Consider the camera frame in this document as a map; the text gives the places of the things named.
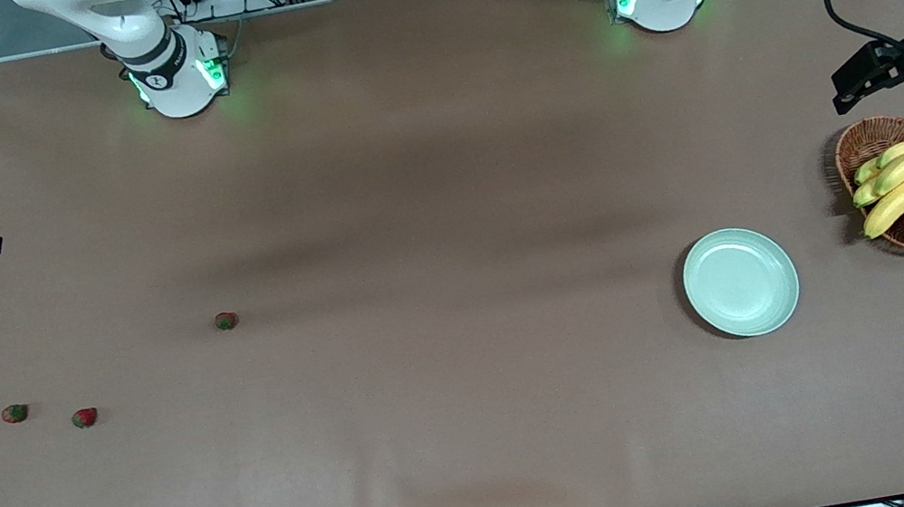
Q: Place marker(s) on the red strawberry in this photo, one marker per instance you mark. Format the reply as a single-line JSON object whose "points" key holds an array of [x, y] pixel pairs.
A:
{"points": [[225, 321], [15, 414], [85, 418]]}

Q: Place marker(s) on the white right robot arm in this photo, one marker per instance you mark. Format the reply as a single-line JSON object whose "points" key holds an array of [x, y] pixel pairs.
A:
{"points": [[174, 75]]}

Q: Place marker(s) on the pale green round plate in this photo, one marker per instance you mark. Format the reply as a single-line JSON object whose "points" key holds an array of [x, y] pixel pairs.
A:
{"points": [[740, 283]]}

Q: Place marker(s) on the small green-tipped banana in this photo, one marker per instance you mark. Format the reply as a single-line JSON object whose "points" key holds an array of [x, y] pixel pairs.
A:
{"points": [[865, 193], [866, 171]]}

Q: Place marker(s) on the brown table mat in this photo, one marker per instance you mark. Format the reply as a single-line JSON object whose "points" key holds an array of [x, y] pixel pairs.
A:
{"points": [[443, 200]]}

